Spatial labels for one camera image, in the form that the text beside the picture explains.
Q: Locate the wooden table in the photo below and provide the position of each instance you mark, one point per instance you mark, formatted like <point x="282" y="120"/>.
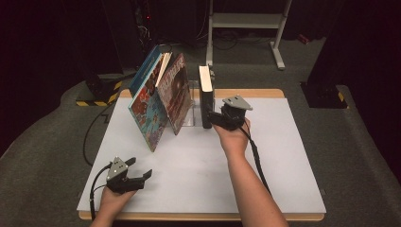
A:
<point x="252" y="93"/>

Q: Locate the person's left hand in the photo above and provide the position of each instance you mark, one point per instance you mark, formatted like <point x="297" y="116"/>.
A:
<point x="113" y="201"/>

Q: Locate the person's right hand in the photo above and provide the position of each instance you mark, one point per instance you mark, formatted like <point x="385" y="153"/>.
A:
<point x="235" y="142"/>

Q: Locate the clear acrylic book rack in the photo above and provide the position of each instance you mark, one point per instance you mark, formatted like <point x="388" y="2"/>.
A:
<point x="195" y="119"/>

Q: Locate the black yellow striped stand base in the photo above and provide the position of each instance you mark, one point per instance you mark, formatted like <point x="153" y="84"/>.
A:
<point x="101" y="91"/>

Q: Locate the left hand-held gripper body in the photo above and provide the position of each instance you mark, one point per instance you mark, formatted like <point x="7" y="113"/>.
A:
<point x="118" y="183"/>

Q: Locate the white metal stand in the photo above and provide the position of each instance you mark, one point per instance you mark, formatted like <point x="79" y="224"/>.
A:
<point x="246" y="21"/>

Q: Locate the dark blue picture book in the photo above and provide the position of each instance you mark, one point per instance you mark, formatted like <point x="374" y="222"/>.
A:
<point x="143" y="71"/>

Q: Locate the black hardcover notebook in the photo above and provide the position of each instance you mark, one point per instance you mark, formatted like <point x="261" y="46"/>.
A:
<point x="206" y="107"/>

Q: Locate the teal picture book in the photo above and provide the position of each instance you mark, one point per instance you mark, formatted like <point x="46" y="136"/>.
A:
<point x="148" y="116"/>

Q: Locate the small red object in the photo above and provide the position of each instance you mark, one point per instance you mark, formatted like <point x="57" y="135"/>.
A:
<point x="303" y="38"/>

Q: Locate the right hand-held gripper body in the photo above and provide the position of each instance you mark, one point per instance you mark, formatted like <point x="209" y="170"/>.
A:
<point x="233" y="118"/>

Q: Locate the thin glossy magazine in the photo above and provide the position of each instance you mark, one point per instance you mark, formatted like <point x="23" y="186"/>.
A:
<point x="176" y="94"/>

